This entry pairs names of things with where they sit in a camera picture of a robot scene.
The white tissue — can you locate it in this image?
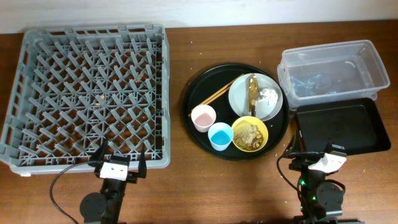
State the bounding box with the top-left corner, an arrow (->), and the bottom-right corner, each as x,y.
257,88 -> 279,105

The grey round plate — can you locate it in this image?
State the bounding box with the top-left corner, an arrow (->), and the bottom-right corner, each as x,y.
228,73 -> 284,121

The brown snack wrapper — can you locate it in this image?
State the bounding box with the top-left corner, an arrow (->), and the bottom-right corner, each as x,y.
248,75 -> 259,116

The grey dishwasher rack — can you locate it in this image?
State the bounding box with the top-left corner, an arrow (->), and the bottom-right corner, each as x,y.
1,24 -> 171,176

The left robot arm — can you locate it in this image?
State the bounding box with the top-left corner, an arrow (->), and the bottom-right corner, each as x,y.
80,139 -> 147,223

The pink cup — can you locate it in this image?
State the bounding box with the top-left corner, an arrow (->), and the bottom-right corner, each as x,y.
190,105 -> 216,133

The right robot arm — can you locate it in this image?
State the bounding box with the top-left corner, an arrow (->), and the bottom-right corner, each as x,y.
277,131 -> 347,223

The round black tray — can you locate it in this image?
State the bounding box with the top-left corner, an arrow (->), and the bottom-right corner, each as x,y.
181,63 -> 289,161

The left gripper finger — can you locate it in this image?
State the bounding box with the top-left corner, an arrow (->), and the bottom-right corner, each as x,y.
137,148 -> 147,179
88,139 -> 108,167

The peanut shells food waste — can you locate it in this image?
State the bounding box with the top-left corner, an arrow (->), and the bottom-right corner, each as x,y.
233,124 -> 264,151

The black rectangular bin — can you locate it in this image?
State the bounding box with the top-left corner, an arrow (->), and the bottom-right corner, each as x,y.
296,98 -> 391,156

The yellow bowl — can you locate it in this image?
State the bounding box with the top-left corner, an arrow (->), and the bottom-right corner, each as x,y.
232,116 -> 269,152

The blue cup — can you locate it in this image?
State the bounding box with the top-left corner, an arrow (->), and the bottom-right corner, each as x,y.
208,123 -> 234,151

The clear plastic bin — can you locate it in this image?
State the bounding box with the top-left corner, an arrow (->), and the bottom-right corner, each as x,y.
277,40 -> 391,111

